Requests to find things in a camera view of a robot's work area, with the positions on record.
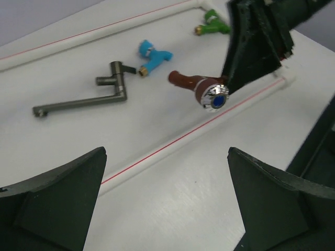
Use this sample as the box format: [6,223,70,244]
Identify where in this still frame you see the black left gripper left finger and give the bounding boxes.
[1,147,107,250]

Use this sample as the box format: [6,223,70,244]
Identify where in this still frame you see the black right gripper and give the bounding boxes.
[221,0,332,92]

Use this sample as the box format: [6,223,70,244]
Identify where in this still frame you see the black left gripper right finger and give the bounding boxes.
[228,147,334,250]

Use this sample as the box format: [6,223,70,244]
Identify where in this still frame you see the green plastic faucet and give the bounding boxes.
[194,9,230,36]

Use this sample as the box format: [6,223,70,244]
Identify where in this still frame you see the blue plastic faucet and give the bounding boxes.
[138,40,173,77]

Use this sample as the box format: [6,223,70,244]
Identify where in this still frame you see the grey metal long-spout faucet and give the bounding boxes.
[32,61,137,117]

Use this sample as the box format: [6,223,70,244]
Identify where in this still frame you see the white PVC pipe frame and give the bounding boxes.
[1,1,295,189]

